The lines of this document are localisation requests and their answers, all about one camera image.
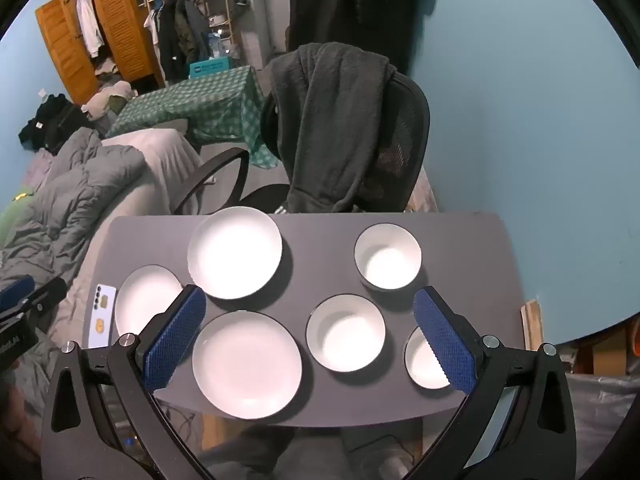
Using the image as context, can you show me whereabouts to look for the black mesh office chair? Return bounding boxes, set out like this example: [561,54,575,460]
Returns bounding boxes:
[172,42,432,216]

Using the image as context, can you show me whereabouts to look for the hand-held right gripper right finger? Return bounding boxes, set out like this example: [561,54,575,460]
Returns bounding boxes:
[410,286,582,480]

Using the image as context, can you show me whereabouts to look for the grey duvet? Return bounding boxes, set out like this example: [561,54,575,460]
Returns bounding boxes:
[0,127,146,286]

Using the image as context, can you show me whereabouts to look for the green pillow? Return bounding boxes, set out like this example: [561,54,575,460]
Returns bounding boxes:
[0,187,28,246]

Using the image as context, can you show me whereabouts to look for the white smartphone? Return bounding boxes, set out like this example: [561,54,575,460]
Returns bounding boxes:
[88,284,118,350]

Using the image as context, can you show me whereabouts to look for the cardboard box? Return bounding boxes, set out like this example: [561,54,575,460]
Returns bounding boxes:
[590,317,640,376]

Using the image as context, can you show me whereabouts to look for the beige clothes pile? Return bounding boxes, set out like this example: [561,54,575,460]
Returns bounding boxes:
[81,80,138,121]

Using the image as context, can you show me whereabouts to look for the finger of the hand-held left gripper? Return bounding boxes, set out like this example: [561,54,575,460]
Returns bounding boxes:
[20,277,68,318]
[0,276,36,311]

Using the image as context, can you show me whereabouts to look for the green checked tablecloth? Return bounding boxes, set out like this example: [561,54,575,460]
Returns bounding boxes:
[107,65,281,171]

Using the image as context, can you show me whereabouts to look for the grey door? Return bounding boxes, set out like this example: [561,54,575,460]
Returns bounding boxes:
[252,0,296,68]

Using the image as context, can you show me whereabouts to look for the white bowl with black rim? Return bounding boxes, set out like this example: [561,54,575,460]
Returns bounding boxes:
[354,223,422,291]
[305,293,387,374]
[404,326,453,391]

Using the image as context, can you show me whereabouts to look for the dark green hanging jacket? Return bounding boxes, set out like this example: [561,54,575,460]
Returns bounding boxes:
[182,0,212,63]

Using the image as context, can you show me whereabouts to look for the black bag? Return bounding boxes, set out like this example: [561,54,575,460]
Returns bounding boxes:
[19,94,91,153]

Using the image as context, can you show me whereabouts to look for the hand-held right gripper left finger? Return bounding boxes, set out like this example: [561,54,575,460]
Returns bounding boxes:
[41,284,211,480]

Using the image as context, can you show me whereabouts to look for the white plate with black rim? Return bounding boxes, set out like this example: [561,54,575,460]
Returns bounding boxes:
[114,264,185,341]
[191,310,304,421]
[187,206,284,301]

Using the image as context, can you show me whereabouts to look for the black hanging jacket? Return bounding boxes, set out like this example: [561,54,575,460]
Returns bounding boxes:
[157,0,188,83]

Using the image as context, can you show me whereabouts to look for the dark grey fleece hoodie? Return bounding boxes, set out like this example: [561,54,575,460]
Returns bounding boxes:
[270,42,396,216]

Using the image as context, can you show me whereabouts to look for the wooden plank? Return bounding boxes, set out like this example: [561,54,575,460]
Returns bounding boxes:
[521,300,546,352]

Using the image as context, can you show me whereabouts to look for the black hanging coats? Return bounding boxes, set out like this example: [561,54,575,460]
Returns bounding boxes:
[287,0,431,76]

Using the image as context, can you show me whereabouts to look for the wooden louvred wardrobe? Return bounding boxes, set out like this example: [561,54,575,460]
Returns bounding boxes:
[35,0,167,106]

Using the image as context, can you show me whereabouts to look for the clear plastic sheet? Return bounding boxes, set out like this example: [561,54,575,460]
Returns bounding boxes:
[565,370,640,480]

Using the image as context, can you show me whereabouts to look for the bed with grey sheet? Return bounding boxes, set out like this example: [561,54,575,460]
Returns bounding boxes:
[47,127,207,346]

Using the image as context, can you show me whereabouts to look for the white hanging shirt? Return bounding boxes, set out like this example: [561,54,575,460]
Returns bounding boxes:
[75,0,106,59]

